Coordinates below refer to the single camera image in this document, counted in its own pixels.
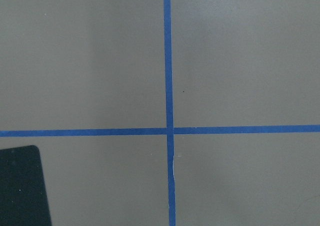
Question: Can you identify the black mouse pad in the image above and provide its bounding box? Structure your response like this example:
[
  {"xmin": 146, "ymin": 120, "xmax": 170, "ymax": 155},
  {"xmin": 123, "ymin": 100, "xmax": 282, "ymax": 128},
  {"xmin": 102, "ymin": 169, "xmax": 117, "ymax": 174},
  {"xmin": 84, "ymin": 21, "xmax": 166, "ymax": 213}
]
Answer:
[{"xmin": 0, "ymin": 145, "xmax": 52, "ymax": 226}]

